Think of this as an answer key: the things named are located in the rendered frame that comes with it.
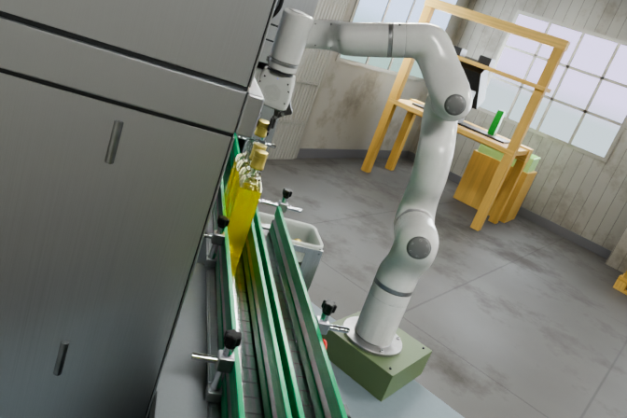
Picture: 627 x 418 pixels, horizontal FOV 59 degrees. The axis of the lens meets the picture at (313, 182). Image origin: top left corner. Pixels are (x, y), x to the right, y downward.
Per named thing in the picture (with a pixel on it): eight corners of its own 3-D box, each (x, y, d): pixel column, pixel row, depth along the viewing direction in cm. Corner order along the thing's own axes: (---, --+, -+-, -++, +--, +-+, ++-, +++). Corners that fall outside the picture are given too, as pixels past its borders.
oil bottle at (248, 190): (217, 243, 147) (242, 169, 141) (238, 247, 149) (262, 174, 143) (218, 253, 142) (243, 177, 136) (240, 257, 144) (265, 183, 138)
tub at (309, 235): (245, 232, 190) (253, 209, 188) (307, 246, 197) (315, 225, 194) (249, 257, 174) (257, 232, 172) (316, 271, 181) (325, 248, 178)
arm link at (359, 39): (390, 17, 156) (283, 16, 159) (393, 24, 142) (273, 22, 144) (388, 50, 160) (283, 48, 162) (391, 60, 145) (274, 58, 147)
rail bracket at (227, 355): (179, 385, 94) (201, 320, 90) (218, 392, 96) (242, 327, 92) (178, 403, 91) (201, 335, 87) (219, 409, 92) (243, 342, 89)
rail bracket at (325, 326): (300, 350, 116) (322, 295, 112) (333, 355, 118) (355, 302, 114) (303, 362, 112) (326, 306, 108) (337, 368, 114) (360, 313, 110)
